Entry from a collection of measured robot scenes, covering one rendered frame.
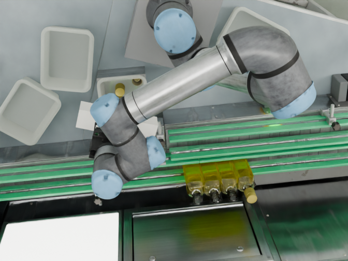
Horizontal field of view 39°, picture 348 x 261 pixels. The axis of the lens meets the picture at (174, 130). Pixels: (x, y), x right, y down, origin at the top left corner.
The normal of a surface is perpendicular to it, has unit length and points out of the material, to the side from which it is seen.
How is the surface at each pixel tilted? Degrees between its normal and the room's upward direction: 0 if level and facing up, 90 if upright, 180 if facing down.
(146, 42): 1
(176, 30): 7
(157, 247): 90
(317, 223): 91
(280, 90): 19
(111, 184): 0
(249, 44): 32
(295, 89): 11
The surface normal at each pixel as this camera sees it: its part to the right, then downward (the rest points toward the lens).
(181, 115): -0.07, -0.88
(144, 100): -0.21, 0.00
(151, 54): 0.09, 0.48
